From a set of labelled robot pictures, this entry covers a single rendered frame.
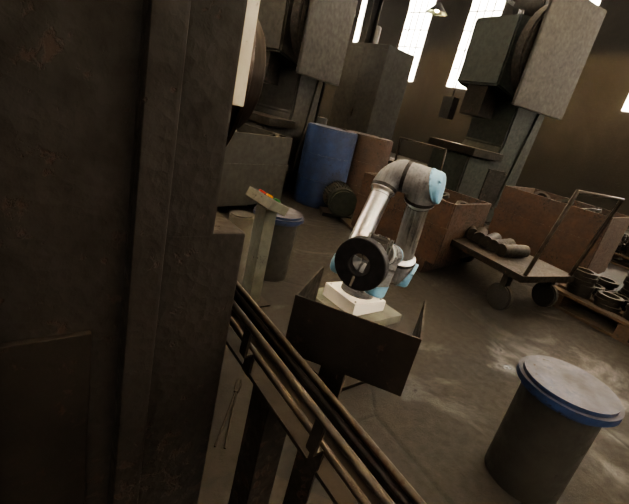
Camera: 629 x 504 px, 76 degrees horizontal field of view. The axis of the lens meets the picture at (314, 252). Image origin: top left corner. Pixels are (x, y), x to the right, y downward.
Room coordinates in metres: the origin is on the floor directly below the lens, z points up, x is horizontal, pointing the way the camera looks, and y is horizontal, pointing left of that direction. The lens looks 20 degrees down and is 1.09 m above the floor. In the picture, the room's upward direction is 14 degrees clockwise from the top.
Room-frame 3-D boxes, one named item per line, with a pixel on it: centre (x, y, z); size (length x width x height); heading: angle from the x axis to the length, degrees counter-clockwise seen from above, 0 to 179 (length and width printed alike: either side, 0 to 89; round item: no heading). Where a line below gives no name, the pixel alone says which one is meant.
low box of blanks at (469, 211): (3.66, -0.85, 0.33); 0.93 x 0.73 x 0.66; 49
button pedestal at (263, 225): (2.01, 0.29, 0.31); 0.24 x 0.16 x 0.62; 42
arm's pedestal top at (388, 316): (1.67, -0.23, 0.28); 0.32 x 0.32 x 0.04; 42
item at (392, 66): (6.39, -0.23, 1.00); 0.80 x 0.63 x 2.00; 47
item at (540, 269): (3.24, -1.43, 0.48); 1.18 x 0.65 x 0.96; 32
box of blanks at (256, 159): (3.70, 1.06, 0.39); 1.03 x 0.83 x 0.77; 147
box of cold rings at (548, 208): (4.35, -2.45, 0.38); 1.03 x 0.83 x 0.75; 45
